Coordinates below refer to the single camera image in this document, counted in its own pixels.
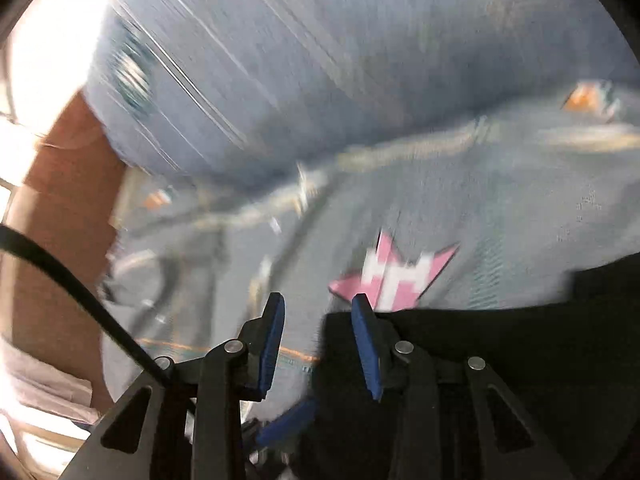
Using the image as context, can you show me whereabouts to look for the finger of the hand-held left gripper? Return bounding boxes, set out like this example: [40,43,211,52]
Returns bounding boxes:
[255,397,319,449]

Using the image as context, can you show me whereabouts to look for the black pants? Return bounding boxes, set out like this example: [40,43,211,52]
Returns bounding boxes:
[300,255,640,480]

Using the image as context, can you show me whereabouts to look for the light grey hanging cloth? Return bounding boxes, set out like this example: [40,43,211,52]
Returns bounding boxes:
[0,335,103,427]

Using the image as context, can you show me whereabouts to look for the blue plaid folded quilt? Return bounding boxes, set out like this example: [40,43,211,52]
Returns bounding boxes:
[82,0,640,192]

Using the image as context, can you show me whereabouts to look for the black cable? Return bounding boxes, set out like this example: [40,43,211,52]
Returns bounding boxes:
[0,224,172,373]

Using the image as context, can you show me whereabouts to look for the grey star-print bed sheet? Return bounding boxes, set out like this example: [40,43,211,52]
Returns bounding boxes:
[100,75,640,411]

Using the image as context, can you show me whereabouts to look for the brown headboard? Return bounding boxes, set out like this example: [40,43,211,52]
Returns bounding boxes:
[0,90,131,411]

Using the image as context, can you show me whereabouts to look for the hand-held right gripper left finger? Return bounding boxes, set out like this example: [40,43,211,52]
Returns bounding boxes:
[62,292,286,480]

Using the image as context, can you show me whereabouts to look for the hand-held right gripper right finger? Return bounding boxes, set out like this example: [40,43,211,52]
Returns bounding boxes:
[351,294,576,480]

